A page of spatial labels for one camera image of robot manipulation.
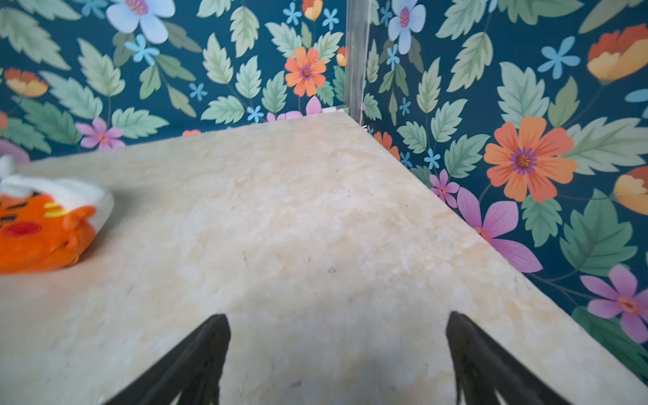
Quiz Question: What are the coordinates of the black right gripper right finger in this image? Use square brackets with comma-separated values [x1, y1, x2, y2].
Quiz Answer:
[445, 312, 570, 405]

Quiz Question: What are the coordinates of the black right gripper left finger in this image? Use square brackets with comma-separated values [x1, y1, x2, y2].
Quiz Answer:
[108, 314, 231, 404]

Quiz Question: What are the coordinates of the orange tiger toy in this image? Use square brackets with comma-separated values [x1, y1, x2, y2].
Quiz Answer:
[0, 154, 115, 275]

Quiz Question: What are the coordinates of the aluminium corner frame post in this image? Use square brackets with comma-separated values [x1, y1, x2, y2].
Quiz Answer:
[345, 0, 371, 124]

